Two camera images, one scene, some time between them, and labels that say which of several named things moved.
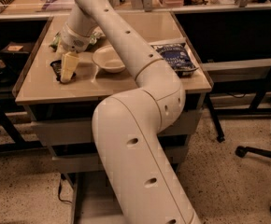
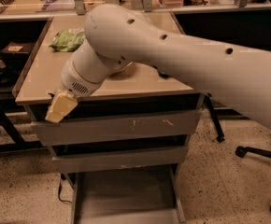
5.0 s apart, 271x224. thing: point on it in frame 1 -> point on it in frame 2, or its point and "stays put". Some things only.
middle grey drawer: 176,157 stays put
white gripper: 74,41 -> 74,79
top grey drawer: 80,133 stays put
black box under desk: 16,52 stays put
